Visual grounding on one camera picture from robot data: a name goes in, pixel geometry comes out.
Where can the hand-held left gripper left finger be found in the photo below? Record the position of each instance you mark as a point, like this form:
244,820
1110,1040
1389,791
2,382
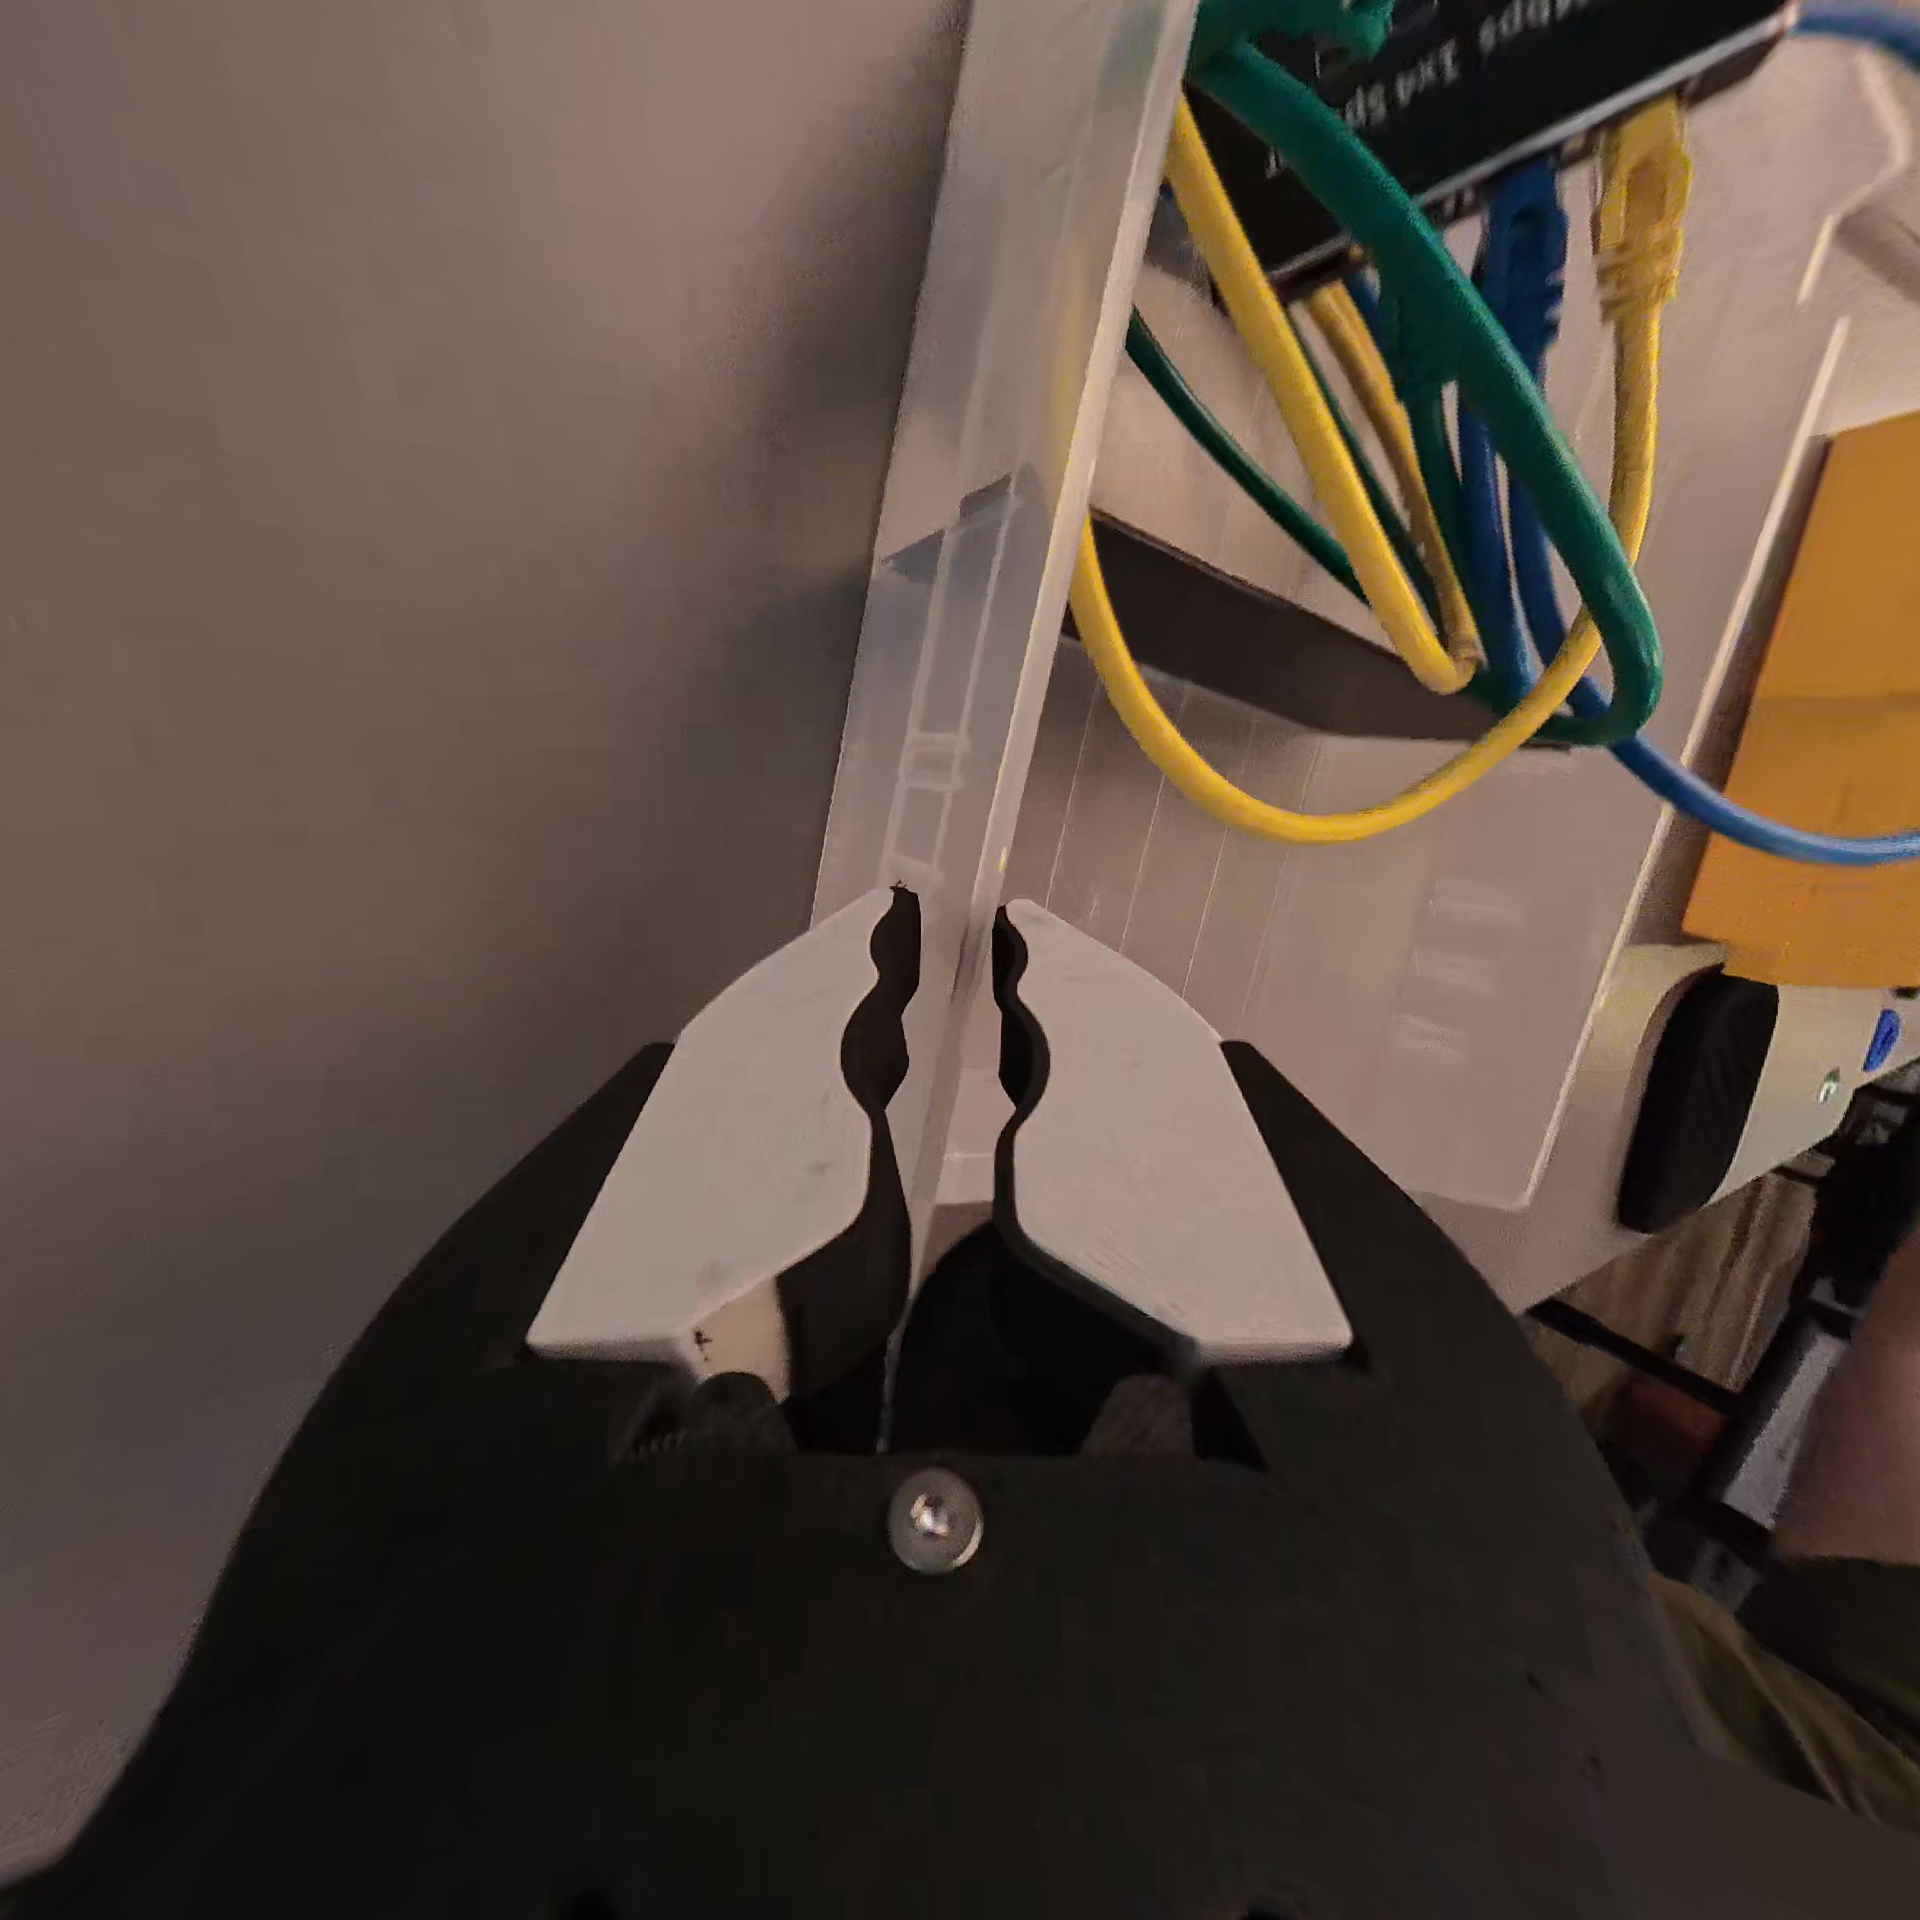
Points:
720,1169

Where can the black ethernet splitter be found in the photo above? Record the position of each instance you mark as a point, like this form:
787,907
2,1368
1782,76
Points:
1574,76

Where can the clear plastic bin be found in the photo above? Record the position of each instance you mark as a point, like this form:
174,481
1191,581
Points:
1020,451

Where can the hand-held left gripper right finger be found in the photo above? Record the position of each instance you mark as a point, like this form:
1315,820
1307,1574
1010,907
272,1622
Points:
1171,1169

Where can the person's right forearm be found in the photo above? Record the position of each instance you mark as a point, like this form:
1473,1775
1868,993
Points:
1861,1425

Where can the yellow plastic bin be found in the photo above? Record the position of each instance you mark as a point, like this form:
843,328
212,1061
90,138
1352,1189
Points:
1830,675

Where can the office chair armrest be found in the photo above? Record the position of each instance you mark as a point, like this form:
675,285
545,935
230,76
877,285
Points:
1696,1111

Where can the person's olive trousers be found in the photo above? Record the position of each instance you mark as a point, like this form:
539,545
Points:
1800,1697

